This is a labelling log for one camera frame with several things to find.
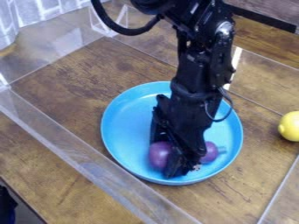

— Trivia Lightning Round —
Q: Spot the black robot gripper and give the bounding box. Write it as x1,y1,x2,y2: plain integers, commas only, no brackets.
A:
150,81,223,179

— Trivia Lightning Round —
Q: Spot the purple toy eggplant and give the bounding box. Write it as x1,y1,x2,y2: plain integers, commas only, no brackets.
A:
149,141,227,170

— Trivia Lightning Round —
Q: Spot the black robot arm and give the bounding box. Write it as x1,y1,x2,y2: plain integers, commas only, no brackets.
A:
131,0,235,178

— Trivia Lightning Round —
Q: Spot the blue round tray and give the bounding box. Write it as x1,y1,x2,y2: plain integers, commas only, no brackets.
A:
100,81,243,186

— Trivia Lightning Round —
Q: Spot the yellow lemon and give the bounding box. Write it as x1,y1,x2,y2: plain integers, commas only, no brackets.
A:
278,111,299,142

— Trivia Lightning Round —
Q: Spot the white patterned curtain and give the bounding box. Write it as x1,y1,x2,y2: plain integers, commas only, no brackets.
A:
0,0,91,51

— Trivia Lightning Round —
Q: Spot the clear acrylic enclosure wall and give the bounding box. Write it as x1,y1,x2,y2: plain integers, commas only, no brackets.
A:
0,9,299,224

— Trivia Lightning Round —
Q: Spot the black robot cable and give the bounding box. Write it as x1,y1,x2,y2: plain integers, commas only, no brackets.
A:
90,0,165,37

